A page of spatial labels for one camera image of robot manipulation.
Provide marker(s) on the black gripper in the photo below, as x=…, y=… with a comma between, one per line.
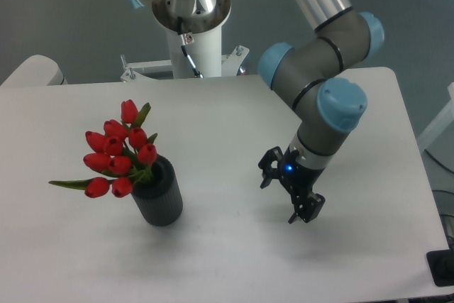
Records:
x=296, y=179

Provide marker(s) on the red tulip bouquet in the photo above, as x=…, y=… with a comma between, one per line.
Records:
x=123, y=155

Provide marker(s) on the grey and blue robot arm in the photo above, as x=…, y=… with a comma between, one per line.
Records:
x=308, y=80

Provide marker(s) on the dark grey ribbed vase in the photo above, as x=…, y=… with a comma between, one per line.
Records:
x=160, y=203

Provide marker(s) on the black device at table edge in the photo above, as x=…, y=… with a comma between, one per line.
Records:
x=440, y=263

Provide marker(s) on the white furniture at right edge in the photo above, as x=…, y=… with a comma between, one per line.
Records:
x=442, y=120

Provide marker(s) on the white rounded furniture piece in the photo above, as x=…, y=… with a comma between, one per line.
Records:
x=36, y=71

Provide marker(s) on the white metal base frame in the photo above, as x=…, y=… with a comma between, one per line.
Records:
x=231, y=65

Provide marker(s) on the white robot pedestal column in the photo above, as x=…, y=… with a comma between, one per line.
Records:
x=204, y=48

